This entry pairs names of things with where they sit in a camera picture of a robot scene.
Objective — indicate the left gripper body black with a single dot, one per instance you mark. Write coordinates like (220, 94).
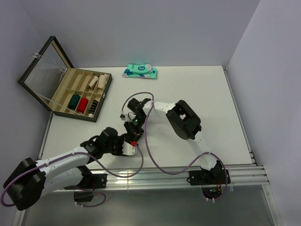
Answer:
(116, 148)

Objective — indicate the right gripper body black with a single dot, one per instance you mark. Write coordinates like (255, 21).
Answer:
(137, 124)

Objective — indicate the dark green patterned sock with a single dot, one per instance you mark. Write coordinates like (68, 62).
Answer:
(74, 101)

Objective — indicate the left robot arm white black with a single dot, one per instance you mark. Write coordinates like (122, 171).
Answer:
(34, 179)

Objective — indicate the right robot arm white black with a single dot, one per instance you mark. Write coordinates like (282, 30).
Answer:
(185, 123)

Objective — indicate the mint green folded socks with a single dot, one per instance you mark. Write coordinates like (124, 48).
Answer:
(145, 71)

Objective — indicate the black white striped rolled sock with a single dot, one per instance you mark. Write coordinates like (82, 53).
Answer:
(93, 108)

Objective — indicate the red rolled sock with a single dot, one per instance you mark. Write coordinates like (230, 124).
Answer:
(82, 105)

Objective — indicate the beige rolled sock right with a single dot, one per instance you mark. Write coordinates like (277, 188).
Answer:
(102, 81)

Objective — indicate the beige rolled sock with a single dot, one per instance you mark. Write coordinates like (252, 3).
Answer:
(93, 82)
(102, 81)

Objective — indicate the beige rolled sock left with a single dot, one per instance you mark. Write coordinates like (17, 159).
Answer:
(93, 82)

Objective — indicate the black wooden organizer box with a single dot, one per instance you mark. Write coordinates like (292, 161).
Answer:
(52, 79)

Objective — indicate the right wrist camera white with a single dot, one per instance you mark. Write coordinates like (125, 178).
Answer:
(123, 117)

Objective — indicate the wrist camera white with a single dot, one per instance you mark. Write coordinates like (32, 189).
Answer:
(123, 117)
(129, 149)

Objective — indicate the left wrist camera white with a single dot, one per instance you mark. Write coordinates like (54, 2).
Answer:
(129, 149)

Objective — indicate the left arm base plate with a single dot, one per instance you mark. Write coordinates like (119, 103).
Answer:
(98, 181)

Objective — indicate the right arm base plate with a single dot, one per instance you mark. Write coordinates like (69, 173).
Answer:
(202, 177)

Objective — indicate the aluminium frame rail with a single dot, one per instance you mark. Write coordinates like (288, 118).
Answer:
(155, 179)

